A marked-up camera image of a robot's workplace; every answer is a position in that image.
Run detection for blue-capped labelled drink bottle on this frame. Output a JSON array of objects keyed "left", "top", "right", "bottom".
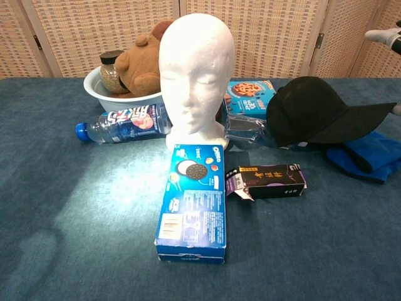
[{"left": 75, "top": 103, "right": 174, "bottom": 145}]

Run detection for clear white-capped water bottle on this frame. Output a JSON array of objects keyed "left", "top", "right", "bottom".
[{"left": 223, "top": 114, "right": 310, "bottom": 150}]

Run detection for glass jar with black lid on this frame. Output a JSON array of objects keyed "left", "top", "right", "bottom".
[{"left": 99, "top": 50, "right": 128, "bottom": 95}]

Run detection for black and purple carton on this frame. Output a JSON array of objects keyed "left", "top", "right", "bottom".
[{"left": 225, "top": 163, "right": 308, "bottom": 203}]

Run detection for white plastic basin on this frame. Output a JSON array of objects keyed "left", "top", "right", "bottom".
[{"left": 83, "top": 66, "right": 164, "bottom": 113}]

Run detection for blue chocolate chip cookie box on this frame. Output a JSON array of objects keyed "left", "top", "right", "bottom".
[{"left": 224, "top": 80, "right": 278, "bottom": 120}]

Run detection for blue cloth with black trim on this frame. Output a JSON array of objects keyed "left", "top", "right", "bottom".
[{"left": 324, "top": 130, "right": 401, "bottom": 185}]

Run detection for white foam mannequin head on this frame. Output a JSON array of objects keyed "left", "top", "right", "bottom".
[{"left": 159, "top": 15, "right": 236, "bottom": 152}]

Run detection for blue Oreo cookie box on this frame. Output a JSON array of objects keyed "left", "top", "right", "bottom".
[{"left": 154, "top": 143, "right": 227, "bottom": 265}]

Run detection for brown teddy bear plush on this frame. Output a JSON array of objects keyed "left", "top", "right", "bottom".
[{"left": 114, "top": 20, "right": 175, "bottom": 97}]

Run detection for blue velvet tablecloth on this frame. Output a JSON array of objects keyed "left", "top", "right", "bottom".
[{"left": 0, "top": 77, "right": 401, "bottom": 301}]

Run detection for black baseball cap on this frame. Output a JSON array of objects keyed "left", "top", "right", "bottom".
[{"left": 266, "top": 76, "right": 398, "bottom": 147}]

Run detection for woven folding screen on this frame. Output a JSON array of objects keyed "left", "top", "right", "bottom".
[{"left": 0, "top": 0, "right": 401, "bottom": 79}]

